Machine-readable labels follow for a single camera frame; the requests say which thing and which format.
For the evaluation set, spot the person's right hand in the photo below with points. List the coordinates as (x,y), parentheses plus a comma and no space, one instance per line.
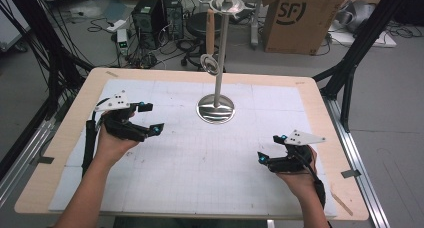
(301,183)

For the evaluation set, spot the person's dark clothing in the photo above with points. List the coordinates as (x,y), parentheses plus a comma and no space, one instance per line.
(186,223)

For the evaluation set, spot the aluminium rail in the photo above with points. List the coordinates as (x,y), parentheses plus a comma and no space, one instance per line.
(360,168)
(23,161)

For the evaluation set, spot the black round stool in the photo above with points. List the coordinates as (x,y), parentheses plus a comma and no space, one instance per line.
(198,28)

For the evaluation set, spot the thin wooden stick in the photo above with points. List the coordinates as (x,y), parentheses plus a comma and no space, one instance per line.
(341,204)

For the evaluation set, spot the person's left hand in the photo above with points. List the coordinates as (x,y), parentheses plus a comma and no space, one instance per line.
(111,149)

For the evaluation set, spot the silver grey bundle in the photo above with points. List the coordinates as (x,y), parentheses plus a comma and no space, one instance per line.
(358,14)

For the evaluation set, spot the slim black computer tower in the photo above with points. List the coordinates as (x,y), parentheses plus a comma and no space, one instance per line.
(174,14)

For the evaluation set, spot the brown cardboard box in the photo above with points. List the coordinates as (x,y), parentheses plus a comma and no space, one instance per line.
(300,24)

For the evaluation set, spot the tan tape strip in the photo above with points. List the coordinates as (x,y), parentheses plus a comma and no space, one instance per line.
(112,74)

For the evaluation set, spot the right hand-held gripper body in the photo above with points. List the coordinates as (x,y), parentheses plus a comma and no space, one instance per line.
(301,138)

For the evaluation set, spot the white flat board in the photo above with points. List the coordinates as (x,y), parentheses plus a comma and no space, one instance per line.
(366,39)

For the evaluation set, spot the silver metal stand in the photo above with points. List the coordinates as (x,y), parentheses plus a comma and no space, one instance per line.
(220,84)

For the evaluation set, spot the large black computer tower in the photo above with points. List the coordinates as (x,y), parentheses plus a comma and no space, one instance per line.
(146,21)

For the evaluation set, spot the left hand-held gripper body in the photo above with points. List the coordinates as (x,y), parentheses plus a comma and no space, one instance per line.
(115,103)

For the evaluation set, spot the white power strip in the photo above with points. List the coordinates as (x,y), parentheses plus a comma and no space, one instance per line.
(116,25)

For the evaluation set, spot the grey tape piece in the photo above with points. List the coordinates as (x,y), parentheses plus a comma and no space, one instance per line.
(350,173)
(46,160)

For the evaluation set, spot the black metal frame stand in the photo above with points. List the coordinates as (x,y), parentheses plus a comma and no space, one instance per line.
(360,44)
(50,48)

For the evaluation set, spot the white device with green light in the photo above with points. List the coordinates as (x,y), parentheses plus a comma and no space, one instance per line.
(122,41)

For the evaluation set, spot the white grid mat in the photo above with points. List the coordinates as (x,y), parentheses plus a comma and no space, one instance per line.
(216,174)

